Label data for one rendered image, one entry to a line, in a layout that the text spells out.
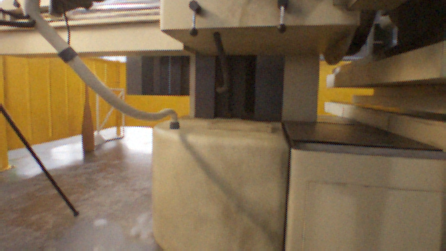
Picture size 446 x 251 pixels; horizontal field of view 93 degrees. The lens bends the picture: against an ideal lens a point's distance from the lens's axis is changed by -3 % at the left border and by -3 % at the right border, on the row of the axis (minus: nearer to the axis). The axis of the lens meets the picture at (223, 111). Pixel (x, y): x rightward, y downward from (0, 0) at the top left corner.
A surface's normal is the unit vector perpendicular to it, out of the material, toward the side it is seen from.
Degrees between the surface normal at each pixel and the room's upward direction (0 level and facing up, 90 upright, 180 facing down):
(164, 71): 90
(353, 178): 90
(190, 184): 90
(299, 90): 90
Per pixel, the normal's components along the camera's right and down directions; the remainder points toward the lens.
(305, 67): -0.21, 0.08
